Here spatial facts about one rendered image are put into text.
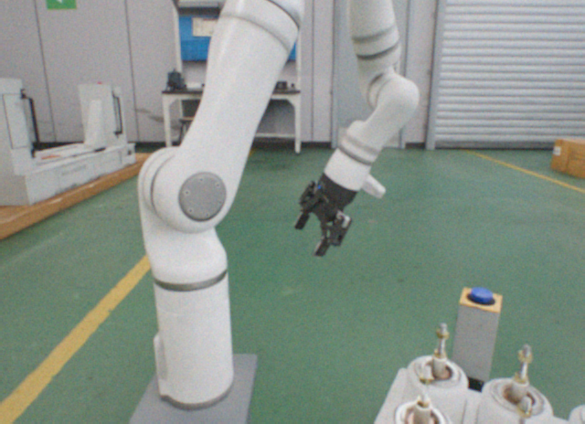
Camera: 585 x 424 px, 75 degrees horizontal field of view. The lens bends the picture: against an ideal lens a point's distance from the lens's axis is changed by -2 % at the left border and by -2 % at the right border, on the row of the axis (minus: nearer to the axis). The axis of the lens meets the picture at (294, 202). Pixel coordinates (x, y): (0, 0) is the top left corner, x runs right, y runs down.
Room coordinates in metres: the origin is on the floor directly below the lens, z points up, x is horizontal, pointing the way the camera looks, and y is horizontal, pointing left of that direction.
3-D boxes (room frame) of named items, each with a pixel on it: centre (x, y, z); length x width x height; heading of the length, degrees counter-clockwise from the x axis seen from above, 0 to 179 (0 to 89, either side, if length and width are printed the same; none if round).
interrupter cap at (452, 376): (0.54, -0.24, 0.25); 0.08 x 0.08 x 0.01
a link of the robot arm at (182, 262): (0.46, 0.13, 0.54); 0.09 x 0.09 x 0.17; 36
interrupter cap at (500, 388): (0.48, -0.34, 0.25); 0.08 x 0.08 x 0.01
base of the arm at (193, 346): (0.45, 0.13, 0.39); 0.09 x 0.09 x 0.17; 89
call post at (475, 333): (0.67, -0.36, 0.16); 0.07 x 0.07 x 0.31; 60
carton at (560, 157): (3.74, -2.74, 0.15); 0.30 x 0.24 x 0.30; 87
